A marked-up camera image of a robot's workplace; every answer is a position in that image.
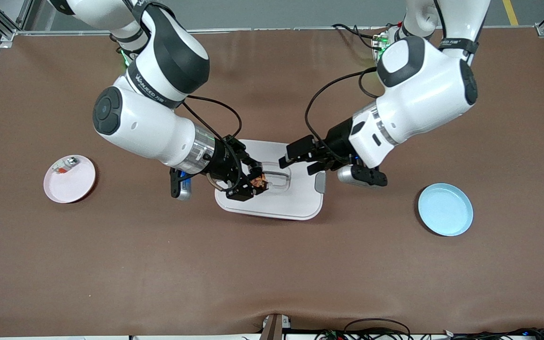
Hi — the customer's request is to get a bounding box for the light blue round plate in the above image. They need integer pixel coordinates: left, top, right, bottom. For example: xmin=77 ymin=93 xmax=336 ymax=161
xmin=418 ymin=183 xmax=474 ymax=237

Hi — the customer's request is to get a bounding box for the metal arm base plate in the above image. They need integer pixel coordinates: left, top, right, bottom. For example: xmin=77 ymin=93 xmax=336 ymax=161
xmin=371 ymin=31 xmax=391 ymax=62

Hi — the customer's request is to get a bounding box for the brown table mat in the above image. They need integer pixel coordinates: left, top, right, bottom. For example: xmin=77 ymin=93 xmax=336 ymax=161
xmin=0 ymin=26 xmax=544 ymax=337

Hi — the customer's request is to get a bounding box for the black cable bundle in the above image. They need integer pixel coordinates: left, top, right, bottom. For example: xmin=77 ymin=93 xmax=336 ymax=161
xmin=314 ymin=326 xmax=544 ymax=340

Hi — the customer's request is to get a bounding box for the black base power cable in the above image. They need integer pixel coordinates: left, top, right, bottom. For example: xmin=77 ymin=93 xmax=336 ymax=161
xmin=331 ymin=23 xmax=381 ymax=50

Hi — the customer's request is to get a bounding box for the metal table edge rail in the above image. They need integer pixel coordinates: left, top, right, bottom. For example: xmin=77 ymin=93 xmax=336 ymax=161
xmin=15 ymin=26 xmax=539 ymax=36

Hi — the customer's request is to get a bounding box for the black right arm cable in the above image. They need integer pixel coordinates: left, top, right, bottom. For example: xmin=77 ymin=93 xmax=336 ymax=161
xmin=180 ymin=94 xmax=243 ymax=190

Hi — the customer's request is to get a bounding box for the small white red packet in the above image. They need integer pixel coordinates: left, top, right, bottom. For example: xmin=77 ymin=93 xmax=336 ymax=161
xmin=51 ymin=157 xmax=80 ymax=174

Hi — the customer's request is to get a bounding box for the white lidded storage box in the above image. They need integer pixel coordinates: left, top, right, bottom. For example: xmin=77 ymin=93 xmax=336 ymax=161
xmin=214 ymin=139 xmax=326 ymax=221

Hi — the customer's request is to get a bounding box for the brown camera mount post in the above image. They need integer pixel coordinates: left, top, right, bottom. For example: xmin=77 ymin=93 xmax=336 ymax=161
xmin=259 ymin=313 xmax=292 ymax=340

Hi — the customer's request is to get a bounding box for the translucent box lid handle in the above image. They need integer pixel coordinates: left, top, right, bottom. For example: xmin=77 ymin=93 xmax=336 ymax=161
xmin=263 ymin=162 xmax=293 ymax=194

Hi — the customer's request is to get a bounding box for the pink round plate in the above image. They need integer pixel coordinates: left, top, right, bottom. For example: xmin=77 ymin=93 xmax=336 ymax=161
xmin=43 ymin=154 xmax=96 ymax=204

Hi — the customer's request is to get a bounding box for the black looped cable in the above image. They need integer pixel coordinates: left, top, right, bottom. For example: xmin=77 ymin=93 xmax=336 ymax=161
xmin=343 ymin=318 xmax=412 ymax=340

